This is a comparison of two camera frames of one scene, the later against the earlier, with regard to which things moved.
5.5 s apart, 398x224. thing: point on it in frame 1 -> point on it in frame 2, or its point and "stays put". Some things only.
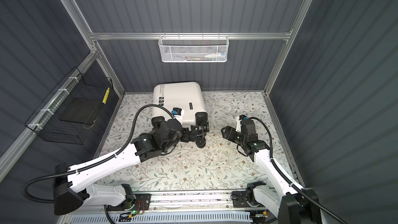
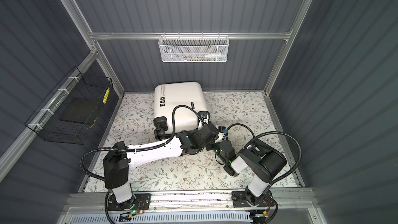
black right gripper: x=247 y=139 -> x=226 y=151
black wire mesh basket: x=68 y=113 stays put
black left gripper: x=193 y=133 -> x=213 y=141
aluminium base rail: x=192 y=203 stays put
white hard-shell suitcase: x=184 y=100 stays put
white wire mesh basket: x=190 y=49 stays put
